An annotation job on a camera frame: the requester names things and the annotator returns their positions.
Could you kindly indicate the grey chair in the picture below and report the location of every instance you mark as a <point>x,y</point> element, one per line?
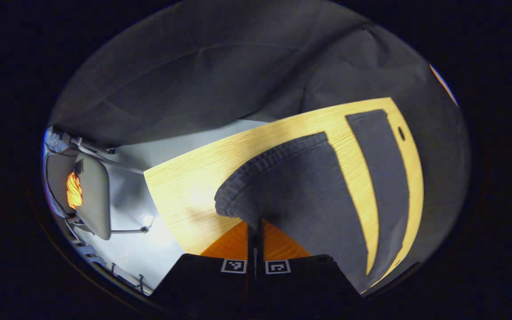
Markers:
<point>94,195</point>

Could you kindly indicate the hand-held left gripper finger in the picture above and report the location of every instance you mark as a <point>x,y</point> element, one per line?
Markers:
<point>251,249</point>
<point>259,249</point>

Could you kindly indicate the orange object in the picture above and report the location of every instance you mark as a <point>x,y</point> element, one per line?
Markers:
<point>74,191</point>

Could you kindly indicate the dark jeans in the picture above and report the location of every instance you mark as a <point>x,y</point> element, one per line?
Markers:
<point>300,195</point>

